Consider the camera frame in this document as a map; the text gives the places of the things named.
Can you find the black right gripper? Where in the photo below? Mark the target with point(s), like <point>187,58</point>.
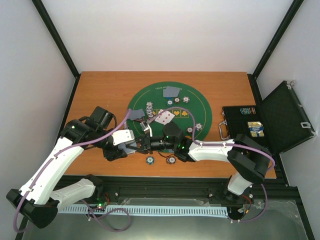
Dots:
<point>142,150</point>

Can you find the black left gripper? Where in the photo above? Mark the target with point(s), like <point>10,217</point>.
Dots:
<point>114,153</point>

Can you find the green blue chip stack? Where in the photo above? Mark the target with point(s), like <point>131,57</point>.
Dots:
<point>150,160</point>

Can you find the blue backed card deck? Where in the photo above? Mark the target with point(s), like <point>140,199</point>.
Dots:
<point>127,150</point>

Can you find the orange black chip stack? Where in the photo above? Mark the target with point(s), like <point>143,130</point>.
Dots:
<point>171,160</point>

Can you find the face up red card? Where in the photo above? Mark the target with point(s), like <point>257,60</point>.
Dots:
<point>165,117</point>

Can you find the spread row of chips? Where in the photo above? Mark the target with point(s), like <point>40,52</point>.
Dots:
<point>149,109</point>

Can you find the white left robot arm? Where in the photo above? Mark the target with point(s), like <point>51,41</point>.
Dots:
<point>37,200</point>

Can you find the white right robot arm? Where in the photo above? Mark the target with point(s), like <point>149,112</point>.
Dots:
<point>250,160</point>

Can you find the green round poker mat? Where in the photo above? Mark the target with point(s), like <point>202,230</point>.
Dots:
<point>197,110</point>

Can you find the multicolour chips in case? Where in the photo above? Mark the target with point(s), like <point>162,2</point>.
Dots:
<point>248,110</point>

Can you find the gold blue card pack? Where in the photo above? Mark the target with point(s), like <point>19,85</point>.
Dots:
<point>256,129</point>

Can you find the black chip carrying case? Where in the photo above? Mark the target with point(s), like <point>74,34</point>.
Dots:
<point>286,124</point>

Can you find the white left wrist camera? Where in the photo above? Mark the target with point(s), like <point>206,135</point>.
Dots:
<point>122,136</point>

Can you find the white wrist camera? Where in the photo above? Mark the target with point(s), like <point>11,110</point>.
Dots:
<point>146,128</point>
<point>122,136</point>

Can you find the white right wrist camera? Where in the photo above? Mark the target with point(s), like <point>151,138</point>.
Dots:
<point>146,128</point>

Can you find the light blue cable duct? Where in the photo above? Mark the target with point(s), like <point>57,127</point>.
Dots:
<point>164,211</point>

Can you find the black front frame rail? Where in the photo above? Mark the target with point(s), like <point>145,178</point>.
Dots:
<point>160,187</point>

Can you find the black frame post left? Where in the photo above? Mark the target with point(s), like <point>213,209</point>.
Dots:
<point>45,16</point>

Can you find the black frame post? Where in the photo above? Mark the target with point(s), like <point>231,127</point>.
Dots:
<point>45,16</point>
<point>279,33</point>

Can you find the black frame post right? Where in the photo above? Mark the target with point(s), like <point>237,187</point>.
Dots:
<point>279,33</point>

